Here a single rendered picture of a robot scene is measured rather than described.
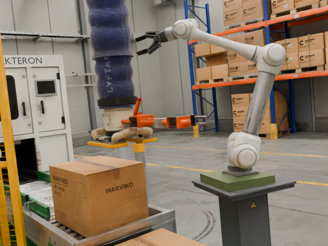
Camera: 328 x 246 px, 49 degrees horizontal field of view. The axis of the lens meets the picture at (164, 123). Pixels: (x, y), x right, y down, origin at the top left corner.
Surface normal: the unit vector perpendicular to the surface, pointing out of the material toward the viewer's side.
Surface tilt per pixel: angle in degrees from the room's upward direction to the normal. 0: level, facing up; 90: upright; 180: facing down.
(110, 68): 71
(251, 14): 90
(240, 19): 90
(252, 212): 90
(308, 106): 90
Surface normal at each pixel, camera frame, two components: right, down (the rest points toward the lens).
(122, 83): 0.36, -0.24
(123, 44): 0.77, 0.16
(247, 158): -0.10, 0.18
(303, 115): -0.73, 0.12
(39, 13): 0.68, -0.01
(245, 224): 0.39, 0.04
